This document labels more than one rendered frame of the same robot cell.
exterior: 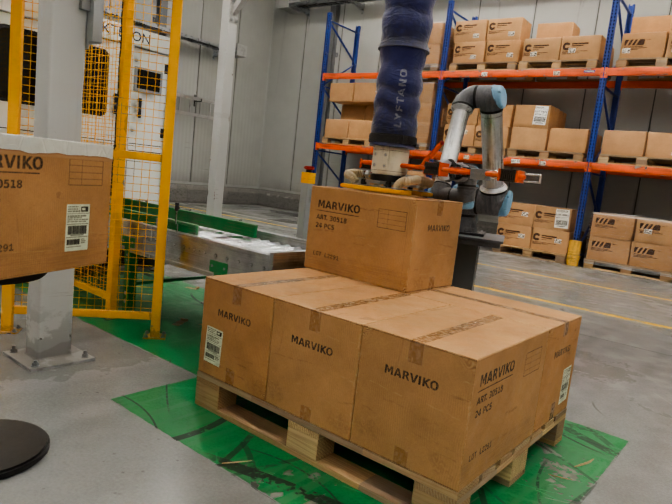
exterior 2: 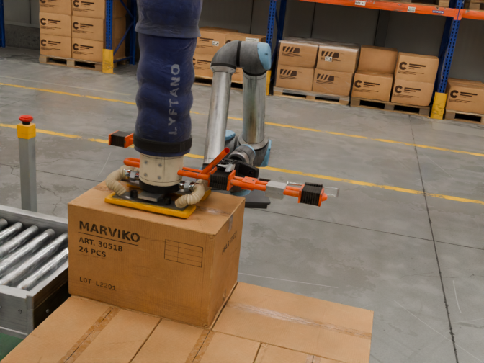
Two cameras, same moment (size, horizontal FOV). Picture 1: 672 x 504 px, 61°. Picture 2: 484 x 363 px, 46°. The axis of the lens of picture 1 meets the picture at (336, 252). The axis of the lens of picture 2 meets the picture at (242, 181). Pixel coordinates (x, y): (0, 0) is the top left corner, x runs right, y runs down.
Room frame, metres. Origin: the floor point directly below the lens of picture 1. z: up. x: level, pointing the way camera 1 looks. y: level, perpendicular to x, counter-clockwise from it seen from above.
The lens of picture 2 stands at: (0.68, 0.41, 1.84)
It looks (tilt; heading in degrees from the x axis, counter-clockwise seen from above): 20 degrees down; 335
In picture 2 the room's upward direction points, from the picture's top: 6 degrees clockwise
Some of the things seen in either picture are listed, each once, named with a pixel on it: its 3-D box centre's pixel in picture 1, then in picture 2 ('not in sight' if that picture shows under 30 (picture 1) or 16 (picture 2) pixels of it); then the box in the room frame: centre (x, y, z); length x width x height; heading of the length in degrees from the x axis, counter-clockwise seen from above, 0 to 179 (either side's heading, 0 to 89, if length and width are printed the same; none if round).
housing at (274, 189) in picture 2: (480, 174); (276, 189); (2.46, -0.57, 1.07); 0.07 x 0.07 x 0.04; 52
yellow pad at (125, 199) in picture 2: (375, 185); (150, 199); (2.67, -0.15, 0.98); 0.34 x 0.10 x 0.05; 52
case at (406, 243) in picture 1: (381, 235); (158, 244); (2.74, -0.21, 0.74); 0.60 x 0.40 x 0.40; 51
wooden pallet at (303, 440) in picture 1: (381, 405); not in sight; (2.31, -0.26, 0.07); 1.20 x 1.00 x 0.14; 52
